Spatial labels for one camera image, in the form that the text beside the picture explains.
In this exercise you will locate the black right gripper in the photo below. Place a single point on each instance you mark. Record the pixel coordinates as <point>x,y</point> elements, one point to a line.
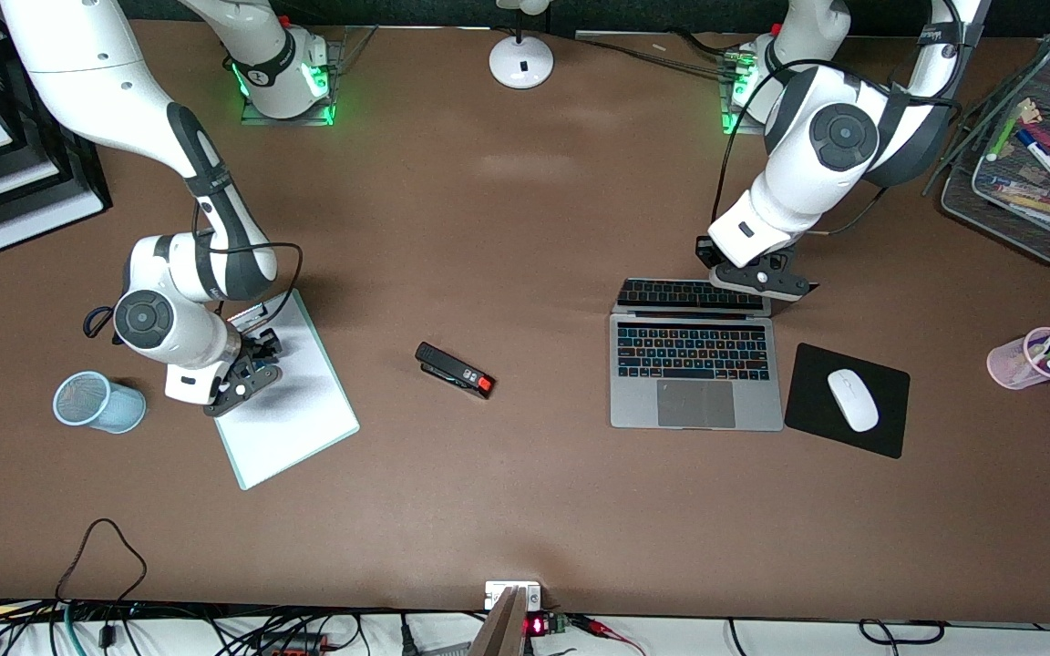
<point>258,349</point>

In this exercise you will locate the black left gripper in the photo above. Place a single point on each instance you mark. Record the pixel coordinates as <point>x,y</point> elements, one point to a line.
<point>705,250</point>

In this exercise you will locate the silver laptop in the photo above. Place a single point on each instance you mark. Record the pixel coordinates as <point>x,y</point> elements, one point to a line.
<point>694,401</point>

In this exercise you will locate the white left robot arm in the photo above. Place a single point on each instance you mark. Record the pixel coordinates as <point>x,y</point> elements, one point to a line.
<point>839,137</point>

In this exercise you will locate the green marker in organiser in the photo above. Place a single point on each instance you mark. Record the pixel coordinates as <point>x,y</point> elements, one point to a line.
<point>1006,135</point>

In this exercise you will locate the blue marker in organiser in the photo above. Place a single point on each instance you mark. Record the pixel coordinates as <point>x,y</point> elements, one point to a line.
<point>1046,162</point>

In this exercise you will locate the white paper sheet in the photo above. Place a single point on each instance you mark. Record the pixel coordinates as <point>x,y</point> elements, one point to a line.
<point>297,419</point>

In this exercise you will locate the pale green clipboard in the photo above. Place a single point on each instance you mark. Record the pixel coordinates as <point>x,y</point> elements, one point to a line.
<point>247,474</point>

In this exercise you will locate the black mouse pad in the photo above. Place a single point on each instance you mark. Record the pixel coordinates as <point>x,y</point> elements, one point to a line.
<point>808,401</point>

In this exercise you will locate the blue mesh pen cup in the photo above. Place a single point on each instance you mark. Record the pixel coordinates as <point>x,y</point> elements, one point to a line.
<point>110,410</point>

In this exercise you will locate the black stapler orange tip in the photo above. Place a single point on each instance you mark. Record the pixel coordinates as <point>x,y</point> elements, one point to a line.
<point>452,369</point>

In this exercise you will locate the black blue scissors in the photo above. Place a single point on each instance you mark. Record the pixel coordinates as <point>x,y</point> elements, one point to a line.
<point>85,321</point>

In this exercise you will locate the white computer mouse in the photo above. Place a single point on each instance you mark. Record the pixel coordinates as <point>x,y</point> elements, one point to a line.
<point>853,401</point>

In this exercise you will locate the black stacked paper trays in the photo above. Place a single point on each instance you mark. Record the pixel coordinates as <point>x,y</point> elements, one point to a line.
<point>33,219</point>

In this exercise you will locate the white lamp base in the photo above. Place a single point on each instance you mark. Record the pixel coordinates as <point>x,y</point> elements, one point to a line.
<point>521,64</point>

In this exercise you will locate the orange black power strip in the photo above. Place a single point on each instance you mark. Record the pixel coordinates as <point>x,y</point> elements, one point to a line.
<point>293,645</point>

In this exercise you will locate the pink translucent cup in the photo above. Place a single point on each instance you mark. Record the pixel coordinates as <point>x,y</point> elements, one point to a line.
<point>1008,364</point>

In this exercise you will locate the white small box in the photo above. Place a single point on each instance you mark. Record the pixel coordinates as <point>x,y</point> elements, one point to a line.
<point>498,592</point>

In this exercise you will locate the circuit board red display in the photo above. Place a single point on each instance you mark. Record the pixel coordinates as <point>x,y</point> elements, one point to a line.
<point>548,625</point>

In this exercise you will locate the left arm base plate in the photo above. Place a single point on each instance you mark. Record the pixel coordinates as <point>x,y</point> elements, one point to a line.
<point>730,123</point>

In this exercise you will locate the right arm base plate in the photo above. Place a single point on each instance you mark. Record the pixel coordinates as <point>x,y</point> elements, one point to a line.
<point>256,117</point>

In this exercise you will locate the wooden camera post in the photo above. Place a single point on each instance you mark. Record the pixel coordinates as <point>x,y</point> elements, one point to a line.
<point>502,629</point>

